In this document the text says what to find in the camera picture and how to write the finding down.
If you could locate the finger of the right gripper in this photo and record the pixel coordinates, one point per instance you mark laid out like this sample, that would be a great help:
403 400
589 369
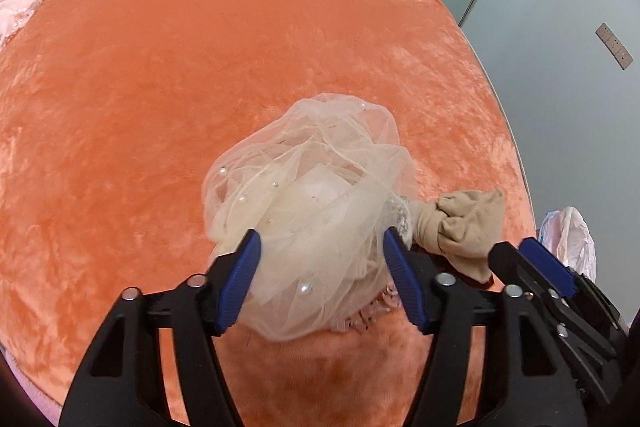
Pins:
588 314
552 270

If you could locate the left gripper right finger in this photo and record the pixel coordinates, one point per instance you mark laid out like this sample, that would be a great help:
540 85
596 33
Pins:
524 380

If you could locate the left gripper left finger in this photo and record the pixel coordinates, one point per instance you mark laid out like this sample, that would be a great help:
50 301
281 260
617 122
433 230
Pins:
145 338

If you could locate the beige sock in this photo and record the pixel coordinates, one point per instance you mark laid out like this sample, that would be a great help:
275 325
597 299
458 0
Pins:
462 227

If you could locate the cream tulle veil bundle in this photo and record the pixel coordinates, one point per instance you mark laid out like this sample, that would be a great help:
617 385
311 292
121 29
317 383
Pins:
320 185

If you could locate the white lined trash bin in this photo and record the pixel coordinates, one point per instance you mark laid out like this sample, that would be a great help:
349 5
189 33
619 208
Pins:
566 235

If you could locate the orange velvet bed blanket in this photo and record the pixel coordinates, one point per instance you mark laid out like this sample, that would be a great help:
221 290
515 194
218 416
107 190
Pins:
112 112

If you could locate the brown wall switch panel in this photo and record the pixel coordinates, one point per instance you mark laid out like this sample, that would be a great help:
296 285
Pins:
614 46

